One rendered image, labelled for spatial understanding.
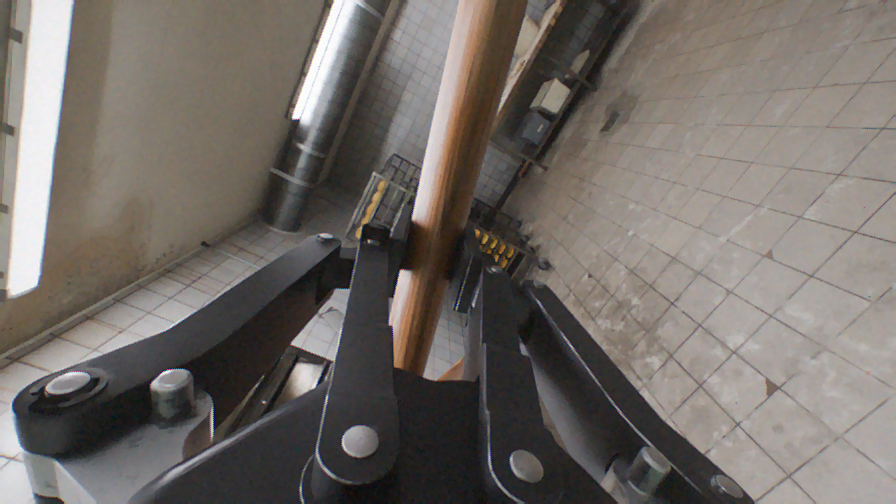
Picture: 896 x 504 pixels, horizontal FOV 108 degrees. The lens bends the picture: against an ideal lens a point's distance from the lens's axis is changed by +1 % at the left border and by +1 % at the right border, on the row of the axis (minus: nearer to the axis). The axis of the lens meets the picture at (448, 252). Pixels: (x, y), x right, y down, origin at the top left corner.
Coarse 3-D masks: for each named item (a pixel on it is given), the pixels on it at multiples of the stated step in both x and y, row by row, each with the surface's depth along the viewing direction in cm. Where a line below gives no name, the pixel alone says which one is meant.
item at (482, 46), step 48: (480, 0) 14; (528, 0) 15; (480, 48) 14; (480, 96) 15; (432, 144) 16; (480, 144) 16; (432, 192) 17; (432, 240) 17; (432, 288) 18; (432, 336) 20
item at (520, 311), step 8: (488, 256) 18; (488, 264) 17; (496, 264) 17; (480, 272) 15; (512, 288) 15; (520, 288) 15; (472, 296) 16; (512, 296) 14; (520, 296) 14; (472, 304) 15; (520, 304) 14; (528, 304) 14; (520, 312) 14; (528, 312) 14; (520, 320) 14; (528, 320) 14; (536, 320) 14; (528, 328) 14
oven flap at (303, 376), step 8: (296, 368) 193; (304, 368) 194; (312, 368) 195; (320, 368) 196; (288, 376) 187; (296, 376) 188; (304, 376) 189; (312, 376) 189; (320, 376) 188; (288, 384) 182; (296, 384) 182; (304, 384) 183; (312, 384) 184; (280, 392) 176; (288, 392) 177; (296, 392) 177; (304, 392) 178; (272, 400) 170; (280, 400) 171; (288, 400) 172; (272, 408) 166
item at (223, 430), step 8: (272, 368) 180; (264, 376) 171; (256, 384) 165; (256, 392) 164; (248, 400) 156; (240, 408) 151; (232, 416) 149; (240, 416) 150; (224, 424) 145; (232, 424) 143; (216, 432) 141; (224, 432) 139; (216, 440) 137
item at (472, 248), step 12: (468, 228) 19; (468, 240) 17; (468, 252) 15; (480, 252) 16; (456, 264) 18; (468, 264) 15; (480, 264) 15; (456, 276) 17; (468, 276) 15; (456, 288) 16; (468, 288) 16; (456, 300) 16; (468, 300) 16
